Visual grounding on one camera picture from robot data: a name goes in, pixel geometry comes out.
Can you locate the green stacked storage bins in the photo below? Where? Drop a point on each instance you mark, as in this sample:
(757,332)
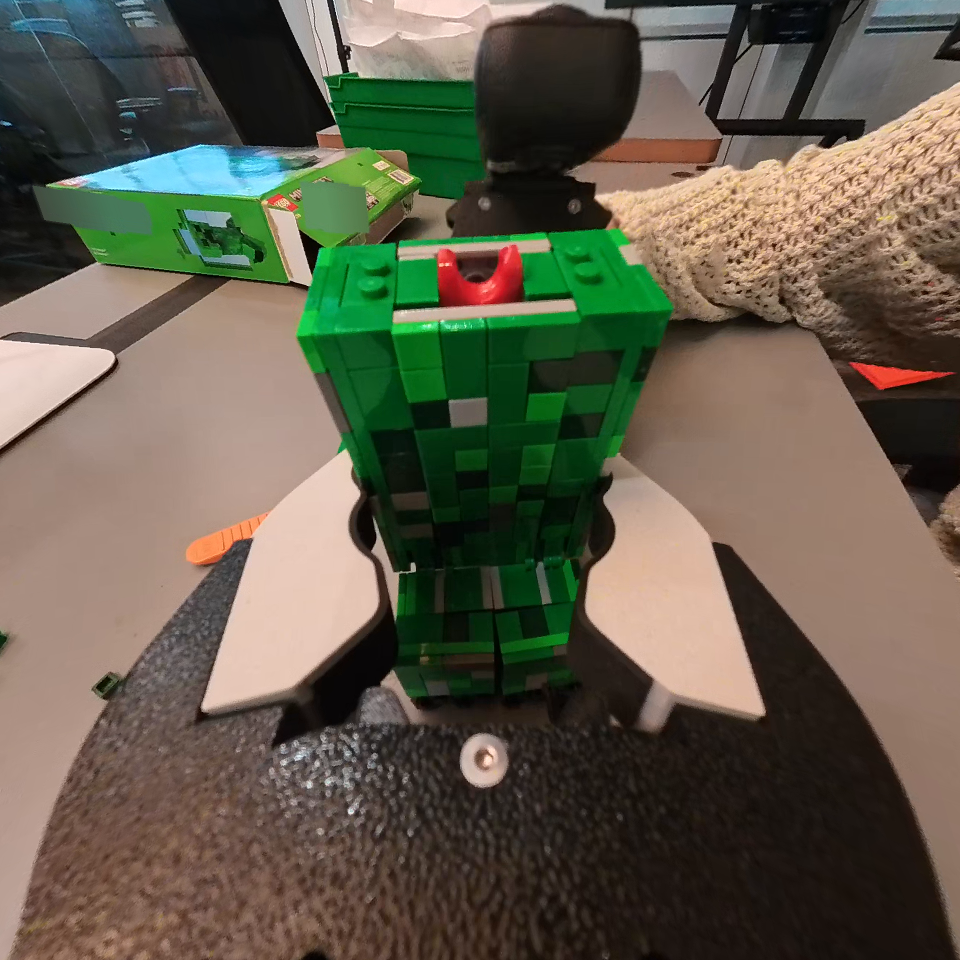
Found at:
(405,135)

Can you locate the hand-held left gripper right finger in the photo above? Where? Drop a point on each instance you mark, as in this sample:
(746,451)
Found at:
(667,600)

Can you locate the black monitor stand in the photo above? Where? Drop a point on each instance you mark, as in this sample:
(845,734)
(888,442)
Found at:
(780,127)

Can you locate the orange brick separator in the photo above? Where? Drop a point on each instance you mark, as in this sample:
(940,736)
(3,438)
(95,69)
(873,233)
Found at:
(225,540)

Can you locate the white rounded board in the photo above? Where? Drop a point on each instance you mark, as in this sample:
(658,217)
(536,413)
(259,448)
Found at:
(45,390)

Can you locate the green lego creeper figure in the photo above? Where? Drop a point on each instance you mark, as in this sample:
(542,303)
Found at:
(487,450)

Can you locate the person's right forearm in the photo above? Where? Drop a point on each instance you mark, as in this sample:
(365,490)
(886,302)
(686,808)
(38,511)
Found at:
(787,240)

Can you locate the green lego box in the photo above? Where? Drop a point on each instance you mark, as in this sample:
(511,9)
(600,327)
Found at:
(210,180)

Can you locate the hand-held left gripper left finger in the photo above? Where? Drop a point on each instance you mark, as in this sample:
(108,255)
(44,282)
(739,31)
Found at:
(300,600)

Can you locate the small dark green lego plate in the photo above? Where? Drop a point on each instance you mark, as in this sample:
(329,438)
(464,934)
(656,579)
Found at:
(106,684)

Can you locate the white paper bag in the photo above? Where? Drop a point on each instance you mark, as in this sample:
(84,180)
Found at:
(420,37)

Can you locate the orange triangular sheet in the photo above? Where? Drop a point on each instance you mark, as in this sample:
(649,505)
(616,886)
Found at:
(896,375)

